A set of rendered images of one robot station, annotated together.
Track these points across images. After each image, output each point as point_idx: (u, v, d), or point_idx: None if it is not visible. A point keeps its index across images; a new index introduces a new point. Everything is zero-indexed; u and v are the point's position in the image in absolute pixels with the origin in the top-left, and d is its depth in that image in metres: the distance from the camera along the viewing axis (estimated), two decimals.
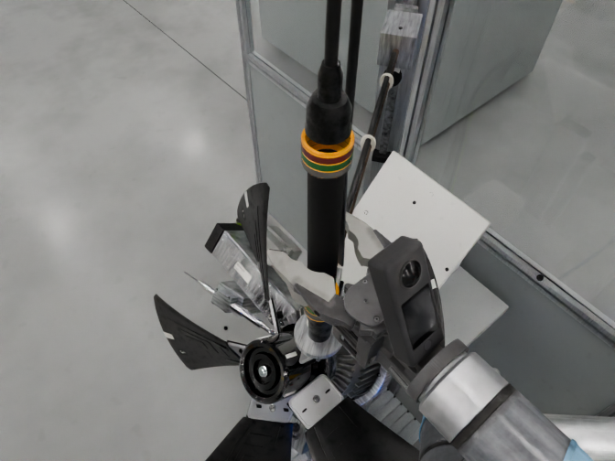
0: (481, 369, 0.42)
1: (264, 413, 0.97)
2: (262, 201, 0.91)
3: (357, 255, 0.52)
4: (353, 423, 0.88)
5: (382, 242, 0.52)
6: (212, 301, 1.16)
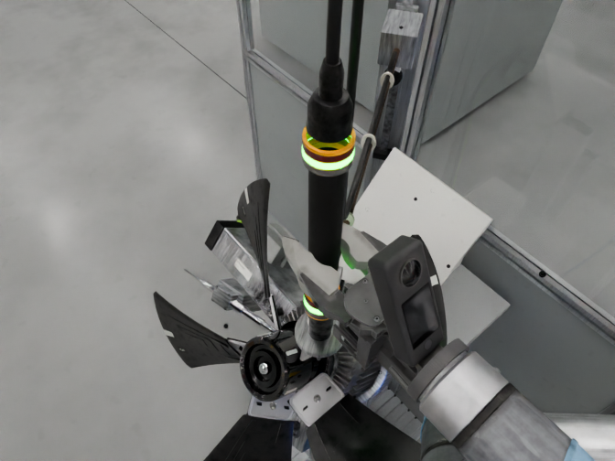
0: (481, 369, 0.42)
1: (264, 411, 0.96)
2: (262, 198, 0.91)
3: (350, 260, 0.52)
4: (354, 419, 0.87)
5: (372, 243, 0.52)
6: (212, 298, 1.15)
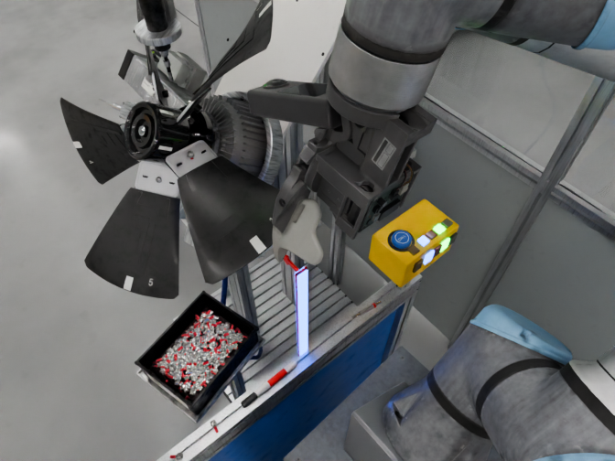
0: None
1: None
2: (254, 44, 0.80)
3: None
4: (163, 215, 1.05)
5: None
6: (120, 115, 1.23)
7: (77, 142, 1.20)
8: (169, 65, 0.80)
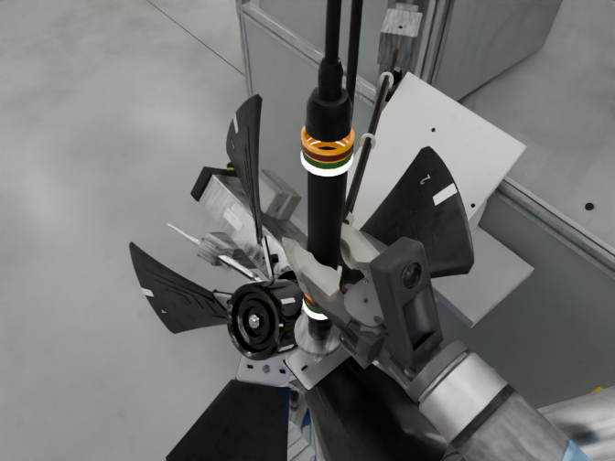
0: (481, 370, 0.42)
1: (228, 305, 0.85)
2: (443, 258, 0.58)
3: (350, 260, 0.52)
4: (270, 411, 0.83)
5: (372, 243, 0.52)
6: (198, 253, 1.00)
7: (147, 290, 0.98)
8: None
